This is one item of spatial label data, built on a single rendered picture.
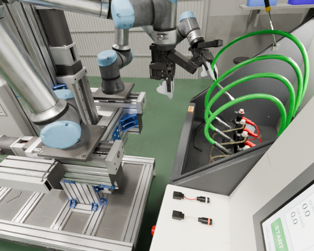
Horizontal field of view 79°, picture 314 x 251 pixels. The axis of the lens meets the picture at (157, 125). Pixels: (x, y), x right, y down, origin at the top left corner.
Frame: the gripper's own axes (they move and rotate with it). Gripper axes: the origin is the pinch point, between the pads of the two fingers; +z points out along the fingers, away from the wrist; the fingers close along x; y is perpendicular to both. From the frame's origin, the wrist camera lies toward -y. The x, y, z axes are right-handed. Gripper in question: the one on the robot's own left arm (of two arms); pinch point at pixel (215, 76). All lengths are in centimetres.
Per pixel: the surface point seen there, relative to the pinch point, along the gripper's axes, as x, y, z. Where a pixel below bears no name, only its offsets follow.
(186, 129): 9.1, 21.6, 18.8
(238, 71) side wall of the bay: -22.4, -0.4, -0.9
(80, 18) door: -66, 248, -246
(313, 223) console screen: 48, -36, 40
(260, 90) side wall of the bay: -32.3, -2.8, 12.4
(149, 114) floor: -86, 178, -26
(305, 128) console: 35, -36, 28
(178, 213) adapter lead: 47, 1, 43
